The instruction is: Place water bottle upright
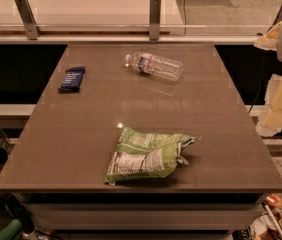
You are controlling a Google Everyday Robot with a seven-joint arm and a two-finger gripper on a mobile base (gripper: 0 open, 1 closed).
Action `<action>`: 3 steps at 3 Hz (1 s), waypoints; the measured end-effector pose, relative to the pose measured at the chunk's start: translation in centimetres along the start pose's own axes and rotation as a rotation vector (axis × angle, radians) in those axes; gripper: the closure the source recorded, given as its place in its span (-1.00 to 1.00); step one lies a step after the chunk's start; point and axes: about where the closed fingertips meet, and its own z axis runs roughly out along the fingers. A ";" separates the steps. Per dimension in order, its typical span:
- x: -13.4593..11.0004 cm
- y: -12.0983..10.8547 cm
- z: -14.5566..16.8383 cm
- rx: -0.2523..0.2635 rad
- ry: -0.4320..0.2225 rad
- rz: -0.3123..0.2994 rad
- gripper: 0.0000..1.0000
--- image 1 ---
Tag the grey table drawer base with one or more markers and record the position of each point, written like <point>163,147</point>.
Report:
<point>222,218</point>

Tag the left metal railing bracket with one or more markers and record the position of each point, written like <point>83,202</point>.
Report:
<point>32,31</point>

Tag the clear plastic water bottle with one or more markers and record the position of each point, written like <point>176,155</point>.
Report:
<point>157,66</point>

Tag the green chip bag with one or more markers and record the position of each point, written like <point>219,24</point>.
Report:
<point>146,155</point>

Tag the wire basket with items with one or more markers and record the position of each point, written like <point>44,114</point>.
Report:
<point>268,226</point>

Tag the green cylinder object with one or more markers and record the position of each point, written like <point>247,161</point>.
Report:
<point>12,231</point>

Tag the dark blue snack bar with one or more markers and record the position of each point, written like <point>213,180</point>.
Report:
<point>72,80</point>

